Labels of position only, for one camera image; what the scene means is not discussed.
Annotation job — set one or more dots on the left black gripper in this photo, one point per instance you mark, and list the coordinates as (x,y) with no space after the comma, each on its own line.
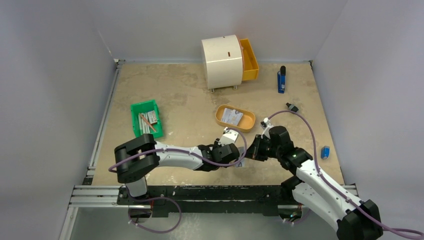
(216,145)

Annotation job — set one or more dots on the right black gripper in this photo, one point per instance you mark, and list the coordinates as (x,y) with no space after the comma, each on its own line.
(256,149)

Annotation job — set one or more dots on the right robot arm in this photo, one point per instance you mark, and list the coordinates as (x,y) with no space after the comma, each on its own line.
(314,188)

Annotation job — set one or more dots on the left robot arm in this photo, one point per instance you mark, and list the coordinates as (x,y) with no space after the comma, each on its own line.
(139,156)

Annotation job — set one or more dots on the small card box in bin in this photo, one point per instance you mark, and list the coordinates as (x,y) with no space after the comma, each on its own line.
(152,117)

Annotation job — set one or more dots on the yellow oval plastic tray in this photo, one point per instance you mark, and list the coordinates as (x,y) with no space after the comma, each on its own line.
(246,124)

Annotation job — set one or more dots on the small black knob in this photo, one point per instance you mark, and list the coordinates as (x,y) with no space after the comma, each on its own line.
(291,107)

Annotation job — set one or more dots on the small blue eraser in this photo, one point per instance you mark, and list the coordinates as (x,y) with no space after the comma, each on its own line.
(325,152)

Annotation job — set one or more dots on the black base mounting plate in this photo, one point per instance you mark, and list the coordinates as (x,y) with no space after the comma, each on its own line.
(267,200)

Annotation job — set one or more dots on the yellow open drawer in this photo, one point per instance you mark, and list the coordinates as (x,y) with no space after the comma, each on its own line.
(250,64)

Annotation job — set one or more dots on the green plastic bin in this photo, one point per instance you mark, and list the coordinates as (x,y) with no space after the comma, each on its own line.
(144,107)

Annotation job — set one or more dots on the brown pencil in bin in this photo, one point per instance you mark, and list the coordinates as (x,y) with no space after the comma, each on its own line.
(147,122)

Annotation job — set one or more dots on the cream round drawer cabinet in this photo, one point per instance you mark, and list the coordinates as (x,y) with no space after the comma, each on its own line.
(223,61)

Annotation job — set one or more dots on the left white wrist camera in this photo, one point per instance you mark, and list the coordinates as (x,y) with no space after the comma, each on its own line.
(229,136)

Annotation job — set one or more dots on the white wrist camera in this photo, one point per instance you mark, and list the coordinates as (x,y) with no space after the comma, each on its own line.
(229,136)
(266,126)

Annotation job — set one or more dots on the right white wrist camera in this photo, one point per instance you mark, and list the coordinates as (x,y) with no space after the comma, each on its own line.
(266,126)

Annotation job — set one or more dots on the aluminium frame rail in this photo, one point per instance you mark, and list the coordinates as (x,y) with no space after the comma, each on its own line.
(89,196)

